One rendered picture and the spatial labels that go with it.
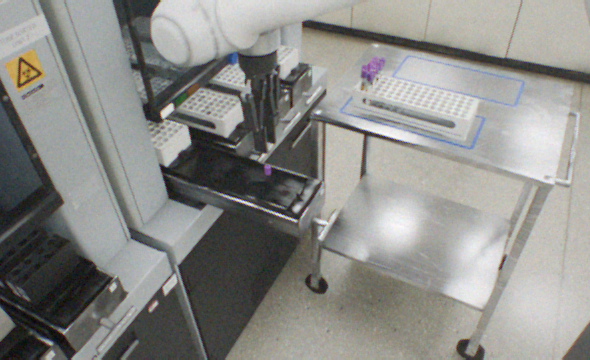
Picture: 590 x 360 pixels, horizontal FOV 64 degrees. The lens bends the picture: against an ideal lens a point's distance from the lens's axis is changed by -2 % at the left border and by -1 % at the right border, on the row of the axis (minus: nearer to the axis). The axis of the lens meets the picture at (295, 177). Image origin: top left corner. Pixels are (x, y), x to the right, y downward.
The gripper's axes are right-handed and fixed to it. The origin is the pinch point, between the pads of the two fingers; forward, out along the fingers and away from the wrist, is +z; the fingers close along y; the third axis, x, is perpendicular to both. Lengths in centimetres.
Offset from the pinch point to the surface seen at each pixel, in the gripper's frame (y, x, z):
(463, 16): -224, 7, 62
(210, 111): -8.4, -20.8, 5.2
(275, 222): 10.9, 7.8, 13.6
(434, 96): -35.2, 28.3, 3.4
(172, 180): 11.0, -19.3, 11.9
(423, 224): -49, 31, 63
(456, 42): -224, 6, 79
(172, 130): 2.2, -24.4, 5.0
